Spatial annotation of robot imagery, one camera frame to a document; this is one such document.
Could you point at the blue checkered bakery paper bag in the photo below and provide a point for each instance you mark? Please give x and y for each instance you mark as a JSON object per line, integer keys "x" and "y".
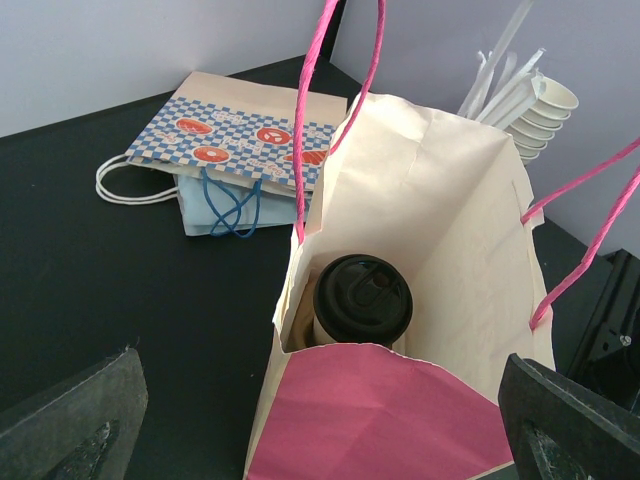
{"x": 234, "y": 131}

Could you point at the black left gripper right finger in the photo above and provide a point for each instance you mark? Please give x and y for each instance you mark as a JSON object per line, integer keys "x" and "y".
{"x": 558, "y": 429}

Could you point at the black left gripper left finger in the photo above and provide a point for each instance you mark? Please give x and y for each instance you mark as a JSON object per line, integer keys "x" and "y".
{"x": 84, "y": 427}

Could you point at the tall white paper cup stack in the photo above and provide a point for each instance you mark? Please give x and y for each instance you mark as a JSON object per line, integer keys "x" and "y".
{"x": 537, "y": 126}

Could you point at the light blue paper bag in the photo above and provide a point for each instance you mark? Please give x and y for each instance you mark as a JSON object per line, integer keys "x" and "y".
{"x": 214, "y": 207}

